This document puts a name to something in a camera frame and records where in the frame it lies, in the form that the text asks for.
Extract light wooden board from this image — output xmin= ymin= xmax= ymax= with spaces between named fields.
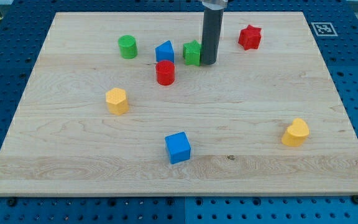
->
xmin=0 ymin=12 xmax=358 ymax=197

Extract blue cube block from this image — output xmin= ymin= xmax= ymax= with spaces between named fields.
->
xmin=165 ymin=132 xmax=191 ymax=164

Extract black bolt front left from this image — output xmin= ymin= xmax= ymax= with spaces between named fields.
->
xmin=6 ymin=197 xmax=17 ymax=207

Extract white fiducial marker tag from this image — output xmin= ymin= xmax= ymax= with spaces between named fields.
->
xmin=311 ymin=22 xmax=337 ymax=37

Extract red star block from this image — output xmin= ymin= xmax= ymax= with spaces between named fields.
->
xmin=238 ymin=24 xmax=262 ymax=50

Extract yellow heart block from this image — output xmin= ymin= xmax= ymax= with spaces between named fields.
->
xmin=281 ymin=118 xmax=310 ymax=147

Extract green cylinder block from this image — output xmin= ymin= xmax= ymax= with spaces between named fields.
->
xmin=118 ymin=35 xmax=137 ymax=59

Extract black bolt front right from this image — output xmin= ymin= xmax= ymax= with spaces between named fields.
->
xmin=351 ymin=195 xmax=358 ymax=205

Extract red cylinder block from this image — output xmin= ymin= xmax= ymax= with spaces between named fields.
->
xmin=155 ymin=60 xmax=175 ymax=86

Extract black bolt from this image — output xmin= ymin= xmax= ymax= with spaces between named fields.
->
xmin=6 ymin=197 xmax=17 ymax=207
xmin=351 ymin=195 xmax=358 ymax=205

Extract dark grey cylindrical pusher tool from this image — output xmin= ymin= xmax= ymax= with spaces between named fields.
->
xmin=201 ymin=0 xmax=229 ymax=65

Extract yellow hexagon block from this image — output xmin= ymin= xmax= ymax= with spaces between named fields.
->
xmin=105 ymin=88 xmax=129 ymax=115

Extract green star block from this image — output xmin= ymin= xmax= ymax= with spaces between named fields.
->
xmin=183 ymin=40 xmax=201 ymax=66

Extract blue triangular prism block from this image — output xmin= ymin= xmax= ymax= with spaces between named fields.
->
xmin=155 ymin=40 xmax=175 ymax=63

